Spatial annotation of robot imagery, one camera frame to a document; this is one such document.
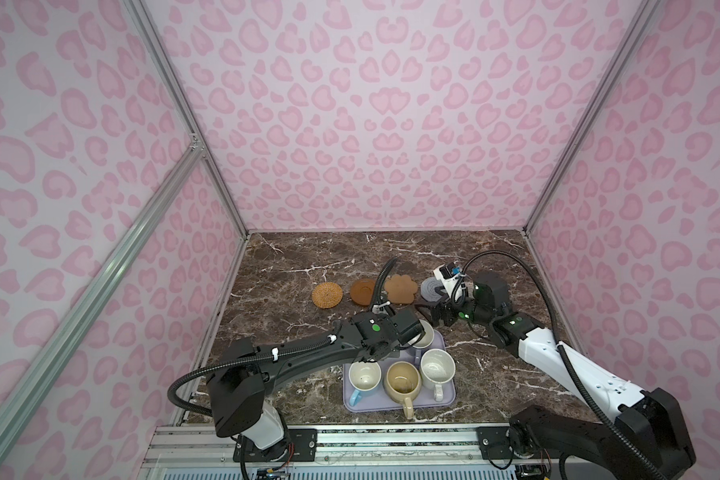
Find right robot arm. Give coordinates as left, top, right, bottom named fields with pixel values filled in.
left=431, top=265, right=697, bottom=479

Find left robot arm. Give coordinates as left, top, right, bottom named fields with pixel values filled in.
left=206, top=310, right=424, bottom=452

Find lavender serving tray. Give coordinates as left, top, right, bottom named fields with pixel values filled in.
left=343, top=332, right=456, bottom=419

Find aluminium front rail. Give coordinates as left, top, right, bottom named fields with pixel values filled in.
left=137, top=422, right=661, bottom=480

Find brown wooden round coaster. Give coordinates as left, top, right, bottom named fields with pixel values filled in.
left=349, top=278, right=375, bottom=307

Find cork paw-shaped coaster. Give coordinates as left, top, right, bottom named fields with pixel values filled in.
left=384, top=274, right=419, bottom=305

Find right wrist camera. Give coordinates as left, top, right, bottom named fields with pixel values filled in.
left=433, top=262, right=466, bottom=299

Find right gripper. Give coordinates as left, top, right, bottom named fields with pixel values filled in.
left=414, top=284, right=494, bottom=329

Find blue-grey woven round coaster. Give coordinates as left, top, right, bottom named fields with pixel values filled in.
left=420, top=277, right=450, bottom=304

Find white mug lavender outside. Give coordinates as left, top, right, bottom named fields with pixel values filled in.
left=410, top=320, right=434, bottom=366

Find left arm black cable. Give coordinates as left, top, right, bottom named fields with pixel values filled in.
left=368, top=257, right=400, bottom=311

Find white mug blue handle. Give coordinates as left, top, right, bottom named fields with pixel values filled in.
left=347, top=362, right=382, bottom=407

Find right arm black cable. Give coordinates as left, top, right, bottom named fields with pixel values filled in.
left=449, top=249, right=667, bottom=480

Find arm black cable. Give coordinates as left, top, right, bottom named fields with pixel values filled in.
left=449, top=249, right=667, bottom=480
left=368, top=257, right=400, bottom=311

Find woven rattan round coaster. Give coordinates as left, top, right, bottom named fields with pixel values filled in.
left=311, top=282, right=343, bottom=309

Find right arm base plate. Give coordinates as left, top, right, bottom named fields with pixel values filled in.
left=475, top=424, right=562, bottom=462

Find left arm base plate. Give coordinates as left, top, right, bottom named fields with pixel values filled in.
left=233, top=428, right=318, bottom=464

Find yellow beige mug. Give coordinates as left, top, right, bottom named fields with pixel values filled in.
left=384, top=361, right=422, bottom=420

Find aluminium frame diagonal beam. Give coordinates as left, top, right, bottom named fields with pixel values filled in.
left=0, top=145, right=204, bottom=466

